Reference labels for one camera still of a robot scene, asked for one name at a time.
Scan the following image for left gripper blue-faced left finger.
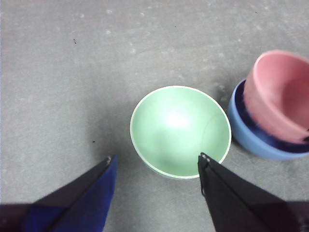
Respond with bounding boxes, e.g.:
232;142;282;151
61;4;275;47
23;154;119;232

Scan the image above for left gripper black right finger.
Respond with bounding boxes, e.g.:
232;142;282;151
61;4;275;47
197;152;299;232

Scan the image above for green bowl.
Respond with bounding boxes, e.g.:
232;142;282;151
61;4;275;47
129;85;232;180

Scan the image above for red bowl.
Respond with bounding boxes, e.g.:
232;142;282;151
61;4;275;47
242;49;309;144

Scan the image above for blue ribbed bowl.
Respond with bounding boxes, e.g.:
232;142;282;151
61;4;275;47
226;78;309;161

